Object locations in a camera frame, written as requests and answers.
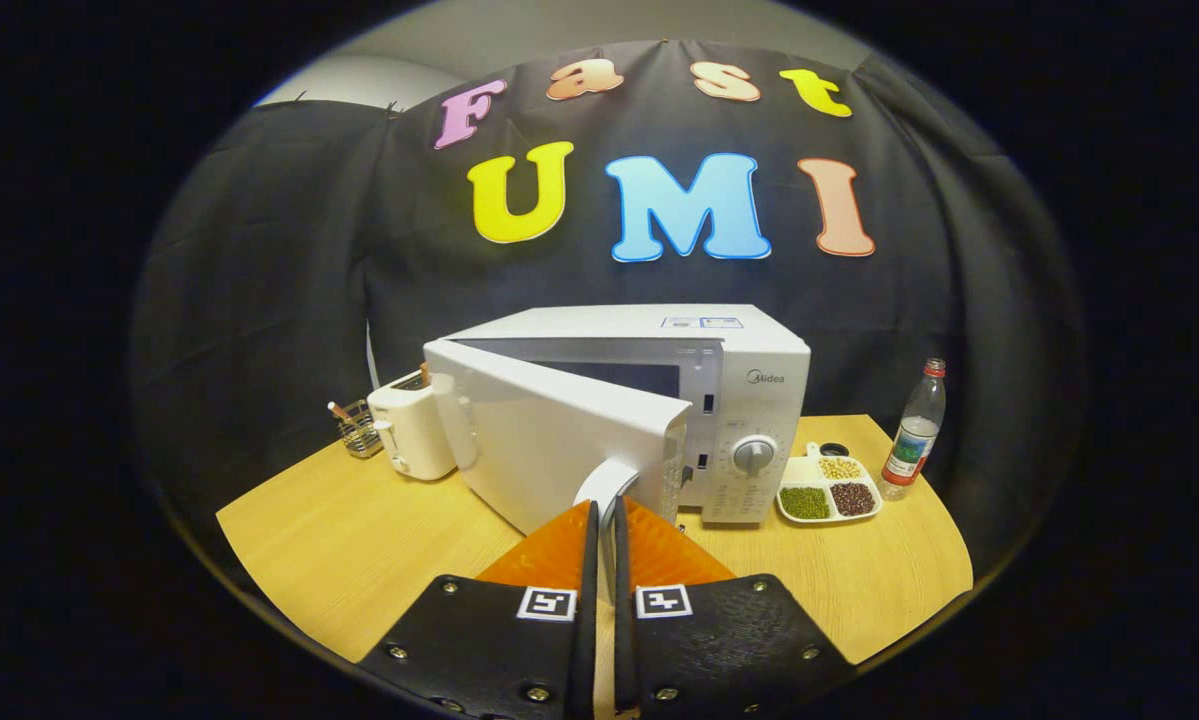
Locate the white pop-up toaster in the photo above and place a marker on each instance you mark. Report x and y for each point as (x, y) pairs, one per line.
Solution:
(414, 430)

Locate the white toaster oven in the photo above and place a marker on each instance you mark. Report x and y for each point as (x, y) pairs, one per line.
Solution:
(559, 440)

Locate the small black round lid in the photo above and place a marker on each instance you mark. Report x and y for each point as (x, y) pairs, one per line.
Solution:
(834, 449)

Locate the toast slice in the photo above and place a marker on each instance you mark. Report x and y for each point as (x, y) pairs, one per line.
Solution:
(423, 374)

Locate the white divided dish with beans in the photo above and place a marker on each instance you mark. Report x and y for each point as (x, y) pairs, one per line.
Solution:
(829, 490)

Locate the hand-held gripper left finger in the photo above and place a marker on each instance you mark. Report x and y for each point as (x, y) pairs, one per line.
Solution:
(587, 650)

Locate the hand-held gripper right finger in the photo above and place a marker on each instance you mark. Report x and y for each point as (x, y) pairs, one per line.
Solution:
(624, 650)

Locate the wooden utensil stick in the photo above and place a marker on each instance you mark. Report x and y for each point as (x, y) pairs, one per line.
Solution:
(337, 408)

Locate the clear plastic bottle red cap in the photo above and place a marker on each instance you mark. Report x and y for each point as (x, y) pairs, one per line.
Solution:
(914, 440)

